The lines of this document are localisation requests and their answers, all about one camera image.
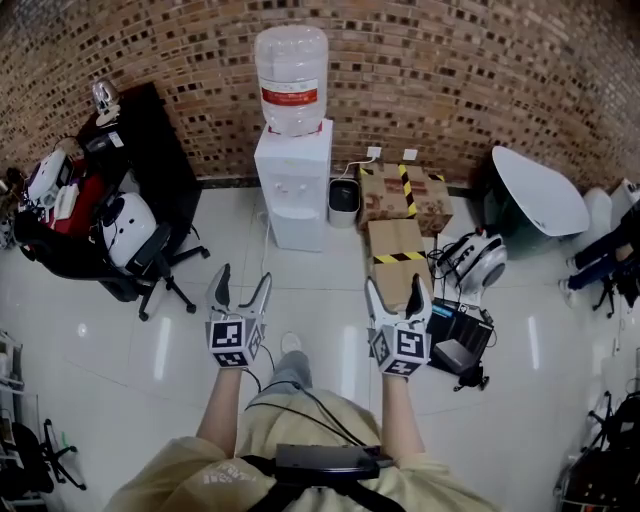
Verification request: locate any person's left forearm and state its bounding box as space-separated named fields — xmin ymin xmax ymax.
xmin=195 ymin=366 xmax=251 ymax=459

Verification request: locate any small black box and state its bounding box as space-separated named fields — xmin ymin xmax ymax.
xmin=432 ymin=338 xmax=476 ymax=375

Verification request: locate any small taped cardboard box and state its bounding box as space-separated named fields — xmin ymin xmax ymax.
xmin=366 ymin=218 xmax=436 ymax=312

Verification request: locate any large taped cardboard box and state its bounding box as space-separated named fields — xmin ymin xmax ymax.
xmin=358 ymin=162 xmax=455 ymax=237

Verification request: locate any black flat case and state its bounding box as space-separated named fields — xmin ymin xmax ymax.
xmin=426 ymin=297 xmax=496 ymax=374

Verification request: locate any white round table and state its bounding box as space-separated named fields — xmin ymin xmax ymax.
xmin=490 ymin=145 xmax=592 ymax=238

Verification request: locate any white water dispenser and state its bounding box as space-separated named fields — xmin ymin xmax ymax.
xmin=253 ymin=118 xmax=335 ymax=253

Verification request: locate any clear water bottle red label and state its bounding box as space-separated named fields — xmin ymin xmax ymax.
xmin=253 ymin=24 xmax=330 ymax=138

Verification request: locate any black desk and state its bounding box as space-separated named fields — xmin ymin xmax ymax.
xmin=73 ymin=81 xmax=202 ymax=241

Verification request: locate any black cable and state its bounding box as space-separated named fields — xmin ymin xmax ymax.
xmin=243 ymin=344 xmax=369 ymax=448

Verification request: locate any black tripod stand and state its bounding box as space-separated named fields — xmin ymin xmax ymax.
xmin=553 ymin=389 xmax=640 ymax=512

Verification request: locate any black chest-mounted device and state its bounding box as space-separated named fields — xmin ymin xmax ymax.
xmin=274 ymin=443 xmax=395 ymax=485

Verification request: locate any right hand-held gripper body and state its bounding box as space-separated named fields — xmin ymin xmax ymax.
xmin=366 ymin=310 xmax=434 ymax=377

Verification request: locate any person's grey trouser leg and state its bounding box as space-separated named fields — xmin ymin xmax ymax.
xmin=262 ymin=349 xmax=314 ymax=397

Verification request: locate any white robot head with cables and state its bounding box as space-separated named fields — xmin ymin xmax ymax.
xmin=430 ymin=226 xmax=509 ymax=307

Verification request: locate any person's right forearm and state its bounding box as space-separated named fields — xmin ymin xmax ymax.
xmin=379 ymin=373 xmax=427 ymax=465

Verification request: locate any white boxy device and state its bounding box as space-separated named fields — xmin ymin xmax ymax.
xmin=25 ymin=148 xmax=70 ymax=209

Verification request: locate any silver desk ornament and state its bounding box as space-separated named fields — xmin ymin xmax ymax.
xmin=90 ymin=78 xmax=122 ymax=127

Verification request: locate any white rounded device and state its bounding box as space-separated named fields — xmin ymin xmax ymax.
xmin=101 ymin=191 xmax=160 ymax=270

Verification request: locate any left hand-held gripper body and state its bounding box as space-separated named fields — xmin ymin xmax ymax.
xmin=204 ymin=305 xmax=267 ymax=371

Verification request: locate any white power cable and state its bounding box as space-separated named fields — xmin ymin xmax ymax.
xmin=329 ymin=156 xmax=374 ymax=182

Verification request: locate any metal shelf rack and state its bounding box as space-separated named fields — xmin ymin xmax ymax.
xmin=0 ymin=328 xmax=27 ymax=431

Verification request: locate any white stool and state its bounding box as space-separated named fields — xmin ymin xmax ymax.
xmin=581 ymin=186 xmax=615 ymax=252

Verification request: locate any black swivel chair base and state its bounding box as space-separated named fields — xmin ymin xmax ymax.
xmin=0 ymin=418 xmax=88 ymax=502

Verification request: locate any white trash bin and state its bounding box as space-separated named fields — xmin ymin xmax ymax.
xmin=327 ymin=178 xmax=362 ymax=230

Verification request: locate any person's beige shirt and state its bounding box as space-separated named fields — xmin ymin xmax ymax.
xmin=103 ymin=388 xmax=502 ymax=512

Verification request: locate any black office chair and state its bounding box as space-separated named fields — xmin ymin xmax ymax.
xmin=13 ymin=189 xmax=212 ymax=323

